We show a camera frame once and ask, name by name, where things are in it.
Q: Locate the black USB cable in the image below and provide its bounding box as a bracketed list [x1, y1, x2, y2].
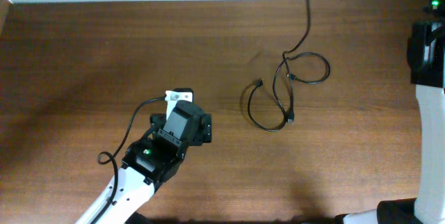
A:
[247, 51, 331, 133]
[282, 0, 312, 124]

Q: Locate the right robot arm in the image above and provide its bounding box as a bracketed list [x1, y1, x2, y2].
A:
[334, 0, 444, 224]

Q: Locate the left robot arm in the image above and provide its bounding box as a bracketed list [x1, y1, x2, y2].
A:
[77, 100, 212, 224]

